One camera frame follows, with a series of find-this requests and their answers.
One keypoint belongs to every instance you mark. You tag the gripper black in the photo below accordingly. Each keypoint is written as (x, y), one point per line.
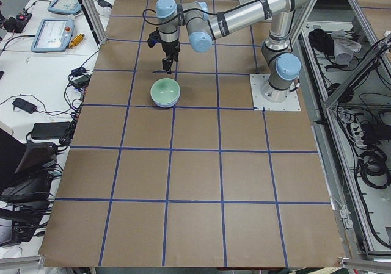
(170, 47)

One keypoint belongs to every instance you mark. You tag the green bowl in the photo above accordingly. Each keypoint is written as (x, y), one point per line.
(165, 88)

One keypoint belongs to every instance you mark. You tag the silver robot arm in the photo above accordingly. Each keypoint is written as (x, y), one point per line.
(204, 28)

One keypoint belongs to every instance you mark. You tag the blue bowl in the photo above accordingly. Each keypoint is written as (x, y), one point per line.
(170, 103)

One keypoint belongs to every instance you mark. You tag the black power adapter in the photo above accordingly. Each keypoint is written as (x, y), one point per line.
(104, 3)

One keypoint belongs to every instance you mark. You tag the yellow brass tool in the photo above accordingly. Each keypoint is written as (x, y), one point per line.
(76, 41)

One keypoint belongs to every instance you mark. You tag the near teach pendant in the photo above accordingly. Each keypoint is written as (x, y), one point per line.
(53, 35)

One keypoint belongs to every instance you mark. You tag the teach pendant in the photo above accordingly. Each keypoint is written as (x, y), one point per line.
(65, 7)
(53, 35)

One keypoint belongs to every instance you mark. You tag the far teach pendant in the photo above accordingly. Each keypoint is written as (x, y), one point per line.
(65, 7)

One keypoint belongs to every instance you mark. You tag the black smartphone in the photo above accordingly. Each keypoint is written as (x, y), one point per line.
(24, 105)

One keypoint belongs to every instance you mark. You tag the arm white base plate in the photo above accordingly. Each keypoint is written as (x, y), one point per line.
(265, 98)

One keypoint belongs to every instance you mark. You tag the aluminium frame post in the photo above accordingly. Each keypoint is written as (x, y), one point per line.
(94, 21)

